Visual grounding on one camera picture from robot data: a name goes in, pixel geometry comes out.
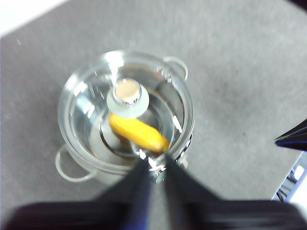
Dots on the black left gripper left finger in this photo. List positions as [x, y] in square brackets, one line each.
[115, 206]

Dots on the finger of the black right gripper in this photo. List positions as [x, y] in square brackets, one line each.
[296, 135]
[296, 146]

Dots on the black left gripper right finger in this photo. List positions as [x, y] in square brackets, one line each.
[196, 206]

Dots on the yellow corn cob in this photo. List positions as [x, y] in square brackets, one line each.
[141, 134]

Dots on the glass lid with green knob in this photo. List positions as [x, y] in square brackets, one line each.
[127, 92]

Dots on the sage green electric pot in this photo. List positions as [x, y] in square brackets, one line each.
[58, 163]

